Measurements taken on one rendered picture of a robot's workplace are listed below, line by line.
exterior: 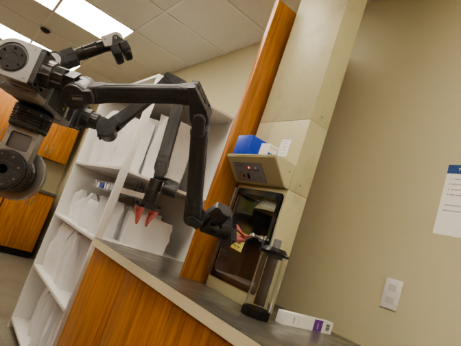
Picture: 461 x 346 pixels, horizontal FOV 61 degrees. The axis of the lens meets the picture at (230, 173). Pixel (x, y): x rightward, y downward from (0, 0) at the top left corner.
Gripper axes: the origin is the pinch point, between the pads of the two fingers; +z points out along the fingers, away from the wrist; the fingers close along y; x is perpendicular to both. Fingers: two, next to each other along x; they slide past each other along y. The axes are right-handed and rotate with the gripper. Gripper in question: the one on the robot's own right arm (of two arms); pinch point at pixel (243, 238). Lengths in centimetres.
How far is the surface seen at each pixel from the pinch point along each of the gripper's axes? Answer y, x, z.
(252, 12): 172, 14, 21
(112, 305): -19, 61, -21
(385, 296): -18, -29, 48
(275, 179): 20.0, -17.0, 0.9
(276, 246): -8.6, -18.6, -1.6
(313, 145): 34.8, -29.0, 11.0
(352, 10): 90, -58, 9
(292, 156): 30.0, -22.6, 5.4
